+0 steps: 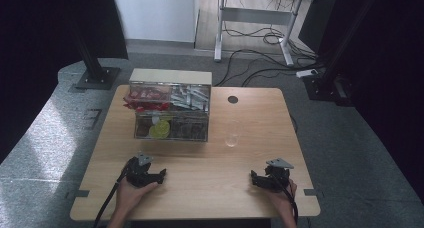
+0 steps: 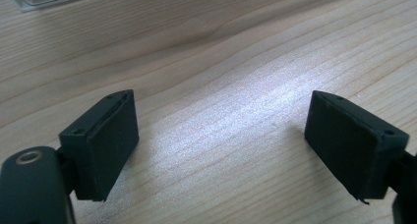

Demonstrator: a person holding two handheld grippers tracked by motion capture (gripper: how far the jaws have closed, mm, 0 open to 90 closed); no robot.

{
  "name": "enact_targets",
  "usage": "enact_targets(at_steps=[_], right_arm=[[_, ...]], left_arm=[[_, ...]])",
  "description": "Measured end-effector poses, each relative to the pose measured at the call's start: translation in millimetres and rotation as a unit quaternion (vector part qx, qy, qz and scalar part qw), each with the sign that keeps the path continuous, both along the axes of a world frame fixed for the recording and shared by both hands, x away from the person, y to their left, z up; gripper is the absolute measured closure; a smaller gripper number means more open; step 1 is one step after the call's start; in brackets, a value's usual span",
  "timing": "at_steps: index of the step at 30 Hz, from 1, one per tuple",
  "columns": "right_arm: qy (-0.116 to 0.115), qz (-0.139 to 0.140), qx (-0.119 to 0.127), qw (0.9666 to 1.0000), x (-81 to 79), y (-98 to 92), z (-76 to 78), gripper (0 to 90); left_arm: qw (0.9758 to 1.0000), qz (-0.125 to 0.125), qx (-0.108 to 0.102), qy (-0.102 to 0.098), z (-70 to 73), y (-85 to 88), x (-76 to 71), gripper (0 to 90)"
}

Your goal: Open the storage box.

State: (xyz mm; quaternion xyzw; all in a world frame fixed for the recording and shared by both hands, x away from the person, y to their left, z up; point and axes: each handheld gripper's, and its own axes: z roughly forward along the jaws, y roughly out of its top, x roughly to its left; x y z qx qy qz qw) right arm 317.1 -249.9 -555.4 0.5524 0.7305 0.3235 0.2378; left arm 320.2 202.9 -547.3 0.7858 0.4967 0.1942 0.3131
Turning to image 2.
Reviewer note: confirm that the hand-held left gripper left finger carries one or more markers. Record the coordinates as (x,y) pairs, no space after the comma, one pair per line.
(108,152)

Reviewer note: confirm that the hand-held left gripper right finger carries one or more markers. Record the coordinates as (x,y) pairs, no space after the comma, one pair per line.
(347,142)

